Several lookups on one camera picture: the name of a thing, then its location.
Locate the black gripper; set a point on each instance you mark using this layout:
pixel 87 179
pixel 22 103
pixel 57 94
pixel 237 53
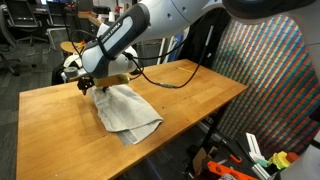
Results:
pixel 86 83

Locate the white terry towel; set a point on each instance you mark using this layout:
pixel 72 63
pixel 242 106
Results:
pixel 126 110

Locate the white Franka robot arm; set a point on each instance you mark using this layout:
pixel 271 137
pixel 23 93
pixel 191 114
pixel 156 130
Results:
pixel 133 30

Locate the white crumpled cloth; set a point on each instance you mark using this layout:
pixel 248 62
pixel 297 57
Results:
pixel 71 60

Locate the round wooden side table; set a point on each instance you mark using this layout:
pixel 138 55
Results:
pixel 71 46

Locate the white cup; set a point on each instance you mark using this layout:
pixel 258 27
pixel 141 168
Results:
pixel 111 15

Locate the white leaning poles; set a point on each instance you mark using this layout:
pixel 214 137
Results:
pixel 163 50

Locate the yellow pencil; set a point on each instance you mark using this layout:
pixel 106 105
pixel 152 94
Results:
pixel 186 70

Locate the black metal table leg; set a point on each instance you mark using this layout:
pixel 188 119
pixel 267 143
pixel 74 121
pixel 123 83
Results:
pixel 215 126

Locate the small open cardboard box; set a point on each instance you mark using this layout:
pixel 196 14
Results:
pixel 201 158

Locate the orange black clamp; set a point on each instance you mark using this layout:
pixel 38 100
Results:
pixel 235 158

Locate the multicoloured patterned backdrop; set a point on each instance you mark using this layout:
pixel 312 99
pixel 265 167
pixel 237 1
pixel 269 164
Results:
pixel 276 100

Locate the yellow green plastic item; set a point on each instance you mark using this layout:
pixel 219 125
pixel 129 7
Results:
pixel 279 159

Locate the red cap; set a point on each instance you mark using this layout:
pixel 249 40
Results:
pixel 292 156

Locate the tan wrist camera box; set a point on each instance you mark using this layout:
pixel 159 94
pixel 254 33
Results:
pixel 110 81

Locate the grey duct tape roll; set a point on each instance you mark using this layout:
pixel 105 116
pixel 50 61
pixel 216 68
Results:
pixel 71 72

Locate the grey duct tape strip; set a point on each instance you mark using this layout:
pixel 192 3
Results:
pixel 128 138

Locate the white aluminium rail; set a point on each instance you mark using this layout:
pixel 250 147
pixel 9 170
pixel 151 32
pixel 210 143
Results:
pixel 210 130

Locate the white plastic bracket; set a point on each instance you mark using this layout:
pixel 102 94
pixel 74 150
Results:
pixel 255 148

